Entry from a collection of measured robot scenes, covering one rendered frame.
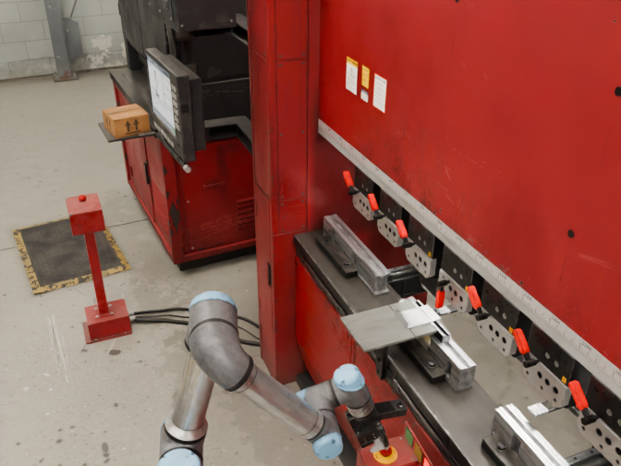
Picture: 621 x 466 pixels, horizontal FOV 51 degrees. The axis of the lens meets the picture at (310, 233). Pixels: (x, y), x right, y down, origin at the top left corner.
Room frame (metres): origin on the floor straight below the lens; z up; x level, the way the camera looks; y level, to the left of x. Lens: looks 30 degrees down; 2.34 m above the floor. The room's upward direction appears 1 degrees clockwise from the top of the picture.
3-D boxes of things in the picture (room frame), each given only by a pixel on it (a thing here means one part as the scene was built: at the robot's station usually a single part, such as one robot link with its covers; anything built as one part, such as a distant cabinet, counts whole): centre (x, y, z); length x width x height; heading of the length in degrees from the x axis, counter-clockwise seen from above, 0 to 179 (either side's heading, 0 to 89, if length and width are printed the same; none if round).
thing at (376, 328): (1.70, -0.26, 1.00); 0.26 x 0.18 x 0.01; 113
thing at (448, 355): (1.70, -0.42, 0.92); 0.39 x 0.06 x 0.10; 23
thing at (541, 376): (1.22, -0.62, 1.26); 0.15 x 0.09 x 0.17; 23
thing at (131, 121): (3.44, 1.04, 1.04); 0.30 x 0.26 x 0.12; 26
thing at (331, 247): (2.28, -0.11, 0.89); 0.30 x 0.05 x 0.03; 23
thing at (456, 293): (1.59, -0.46, 1.26); 0.15 x 0.09 x 0.17; 23
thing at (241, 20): (2.85, 0.36, 1.67); 0.40 x 0.24 x 0.07; 23
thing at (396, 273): (2.32, -0.57, 0.81); 0.64 x 0.08 x 0.14; 113
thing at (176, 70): (2.65, 0.57, 1.42); 0.45 x 0.12 x 0.36; 28
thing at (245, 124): (2.85, 0.36, 1.18); 0.40 x 0.24 x 0.07; 23
